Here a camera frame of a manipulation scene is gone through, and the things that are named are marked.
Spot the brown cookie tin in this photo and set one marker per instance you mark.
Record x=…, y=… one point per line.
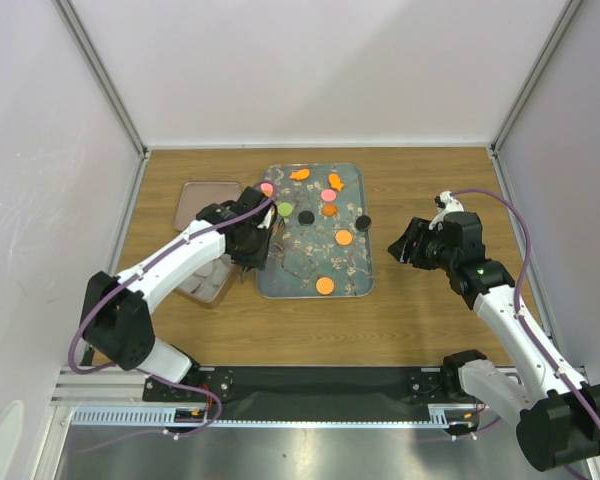
x=209, y=285

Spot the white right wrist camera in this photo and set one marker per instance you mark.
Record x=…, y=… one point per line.
x=446, y=203

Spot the orange round cookie right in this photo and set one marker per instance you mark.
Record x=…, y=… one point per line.
x=343, y=237

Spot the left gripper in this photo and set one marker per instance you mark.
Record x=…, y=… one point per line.
x=258, y=259

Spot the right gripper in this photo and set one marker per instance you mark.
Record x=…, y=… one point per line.
x=417, y=231

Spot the brown tin lid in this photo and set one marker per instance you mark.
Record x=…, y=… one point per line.
x=195, y=195

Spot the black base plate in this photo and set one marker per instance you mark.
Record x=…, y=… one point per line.
x=327, y=393

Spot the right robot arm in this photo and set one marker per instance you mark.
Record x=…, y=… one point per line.
x=554, y=411

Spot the green round cookie top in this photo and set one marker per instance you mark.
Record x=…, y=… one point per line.
x=285, y=209

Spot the orange round cookie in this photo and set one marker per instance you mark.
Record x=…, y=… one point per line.
x=325, y=286
x=343, y=237

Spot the pink round cookie left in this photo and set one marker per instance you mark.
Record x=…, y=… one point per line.
x=267, y=188

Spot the black sandwich cookie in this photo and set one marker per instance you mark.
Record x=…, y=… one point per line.
x=306, y=218
x=363, y=223

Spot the orange fish cookie left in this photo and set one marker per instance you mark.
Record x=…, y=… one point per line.
x=300, y=175

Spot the floral blue serving tray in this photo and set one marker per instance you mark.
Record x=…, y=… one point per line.
x=299, y=255

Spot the orange fish cookie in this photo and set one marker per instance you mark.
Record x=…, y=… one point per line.
x=300, y=175
x=335, y=182

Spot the orange fish cookie right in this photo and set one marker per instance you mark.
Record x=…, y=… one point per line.
x=335, y=182

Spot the pink round cookie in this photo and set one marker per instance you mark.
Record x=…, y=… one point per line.
x=328, y=195
x=267, y=188

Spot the orange round cookie bottom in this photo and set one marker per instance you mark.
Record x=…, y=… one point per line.
x=325, y=286

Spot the dark orange cookie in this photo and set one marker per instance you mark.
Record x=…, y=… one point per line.
x=329, y=210

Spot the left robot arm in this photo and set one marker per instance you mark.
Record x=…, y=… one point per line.
x=117, y=310

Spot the pink round cookie right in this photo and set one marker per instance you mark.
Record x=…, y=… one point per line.
x=328, y=195

